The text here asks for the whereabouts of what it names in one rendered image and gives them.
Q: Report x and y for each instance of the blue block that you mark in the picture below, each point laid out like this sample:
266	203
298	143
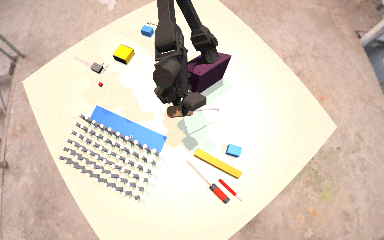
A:
233	150
147	31

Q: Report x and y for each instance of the red-handled screwdriver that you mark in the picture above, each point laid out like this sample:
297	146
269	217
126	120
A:
215	188

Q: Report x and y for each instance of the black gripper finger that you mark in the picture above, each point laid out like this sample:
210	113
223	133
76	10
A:
184	110
175	102

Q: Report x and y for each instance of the yellow box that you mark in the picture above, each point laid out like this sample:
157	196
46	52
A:
123	54

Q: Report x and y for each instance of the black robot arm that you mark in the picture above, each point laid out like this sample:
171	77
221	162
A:
168	36

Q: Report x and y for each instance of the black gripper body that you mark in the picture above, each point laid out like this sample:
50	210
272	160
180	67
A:
191	101

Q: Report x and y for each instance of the yellow flat bar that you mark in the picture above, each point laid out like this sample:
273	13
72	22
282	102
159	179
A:
218	163

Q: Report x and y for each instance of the blue rectangular strip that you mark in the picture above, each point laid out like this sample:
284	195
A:
127	128

